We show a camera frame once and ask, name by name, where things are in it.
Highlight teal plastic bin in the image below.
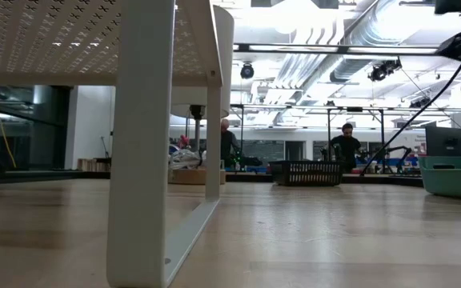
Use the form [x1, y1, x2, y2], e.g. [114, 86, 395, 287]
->
[417, 150, 461, 202]

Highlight black plastic slotted basket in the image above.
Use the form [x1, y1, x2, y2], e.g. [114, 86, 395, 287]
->
[269, 159, 346, 187]

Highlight round black camera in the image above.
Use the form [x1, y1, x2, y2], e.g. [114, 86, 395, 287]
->
[239, 62, 255, 80]

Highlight yellow extension cord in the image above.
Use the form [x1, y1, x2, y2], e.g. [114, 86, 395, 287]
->
[0, 84, 18, 169]

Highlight wooden crates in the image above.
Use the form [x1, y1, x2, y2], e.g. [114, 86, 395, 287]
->
[77, 158, 111, 173]

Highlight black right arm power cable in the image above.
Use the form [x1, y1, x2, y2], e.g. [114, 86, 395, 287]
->
[359, 60, 461, 177]

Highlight black device green lights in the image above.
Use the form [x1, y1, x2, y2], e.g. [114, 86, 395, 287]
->
[230, 154, 263, 169]

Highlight white perforated metal shelf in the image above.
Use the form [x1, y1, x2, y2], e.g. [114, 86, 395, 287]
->
[0, 0, 235, 288]

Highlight black aluminium table frame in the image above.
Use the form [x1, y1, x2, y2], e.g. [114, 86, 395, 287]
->
[0, 170, 426, 189]

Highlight black overhead rail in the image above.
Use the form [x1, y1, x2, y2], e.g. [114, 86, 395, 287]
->
[232, 42, 442, 57]

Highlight black computer monitor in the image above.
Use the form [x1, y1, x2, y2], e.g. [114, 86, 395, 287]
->
[425, 126, 461, 158]

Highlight black ceiling spotlight cluster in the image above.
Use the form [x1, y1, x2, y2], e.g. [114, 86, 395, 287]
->
[367, 58, 403, 83]

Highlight person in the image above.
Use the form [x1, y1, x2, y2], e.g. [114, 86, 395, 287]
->
[328, 122, 366, 174]
[220, 118, 242, 169]

